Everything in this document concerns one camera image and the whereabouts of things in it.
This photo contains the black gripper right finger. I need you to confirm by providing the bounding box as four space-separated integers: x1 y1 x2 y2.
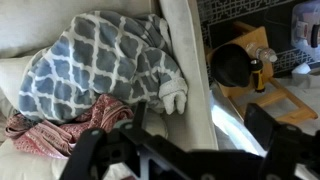
244 102 282 158

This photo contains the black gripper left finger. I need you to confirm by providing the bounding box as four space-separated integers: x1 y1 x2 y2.
131 101 148 135

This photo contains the maroon patterned fabric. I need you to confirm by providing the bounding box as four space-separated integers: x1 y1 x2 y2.
4 93 135 160

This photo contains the cream sofa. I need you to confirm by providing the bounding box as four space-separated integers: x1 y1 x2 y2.
0 0 220 180

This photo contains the small wooden chair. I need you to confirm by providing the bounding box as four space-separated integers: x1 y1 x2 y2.
205 21 319 126

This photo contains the yellow black flashlight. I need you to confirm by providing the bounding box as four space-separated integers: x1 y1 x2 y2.
249 58 267 94

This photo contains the blue white patterned blanket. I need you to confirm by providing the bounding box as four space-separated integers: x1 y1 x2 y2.
18 10 189 123

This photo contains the black bowl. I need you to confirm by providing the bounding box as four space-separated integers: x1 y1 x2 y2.
211 43 253 88

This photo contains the white crumpled paper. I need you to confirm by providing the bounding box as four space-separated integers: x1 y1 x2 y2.
291 62 313 75

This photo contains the clear plastic bottle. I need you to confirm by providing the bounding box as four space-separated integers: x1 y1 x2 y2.
245 41 278 64

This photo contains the blue plastic basket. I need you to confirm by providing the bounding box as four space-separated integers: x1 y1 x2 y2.
290 0 320 52

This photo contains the black white patterned rug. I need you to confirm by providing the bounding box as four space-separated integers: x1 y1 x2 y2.
196 0 320 85

